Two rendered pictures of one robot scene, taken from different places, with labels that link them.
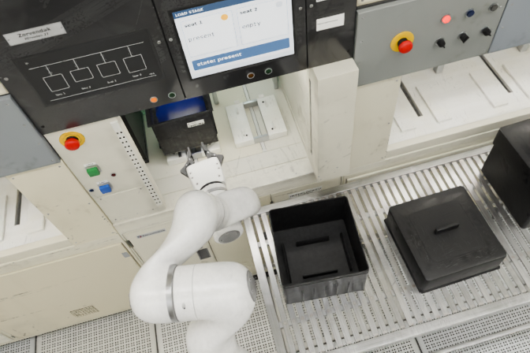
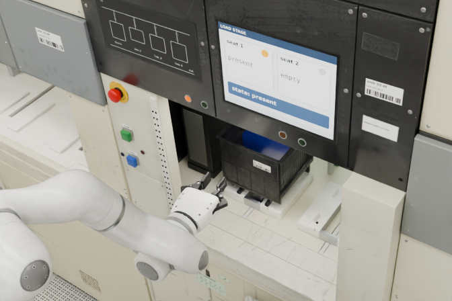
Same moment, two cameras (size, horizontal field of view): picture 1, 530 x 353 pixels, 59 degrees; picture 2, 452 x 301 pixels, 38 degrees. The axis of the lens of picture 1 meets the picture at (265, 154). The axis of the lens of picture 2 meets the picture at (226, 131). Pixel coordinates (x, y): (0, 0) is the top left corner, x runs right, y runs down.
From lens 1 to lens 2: 0.70 m
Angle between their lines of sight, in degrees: 33
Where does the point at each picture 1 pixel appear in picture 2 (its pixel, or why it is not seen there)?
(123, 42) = (173, 25)
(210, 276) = (9, 235)
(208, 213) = (70, 195)
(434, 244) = not seen: outside the picture
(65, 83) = (124, 35)
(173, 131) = (237, 159)
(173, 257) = (16, 204)
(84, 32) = not seen: outside the picture
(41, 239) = not seen: hidden behind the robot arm
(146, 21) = (195, 17)
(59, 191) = (98, 134)
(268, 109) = not seen: hidden behind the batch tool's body
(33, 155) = (86, 85)
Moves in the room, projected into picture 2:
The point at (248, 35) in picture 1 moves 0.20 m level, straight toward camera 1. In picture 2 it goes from (286, 88) to (221, 137)
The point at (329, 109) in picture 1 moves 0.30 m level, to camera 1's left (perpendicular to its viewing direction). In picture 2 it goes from (354, 236) to (251, 177)
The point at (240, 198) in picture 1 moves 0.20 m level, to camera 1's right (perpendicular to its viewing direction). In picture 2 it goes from (167, 235) to (236, 283)
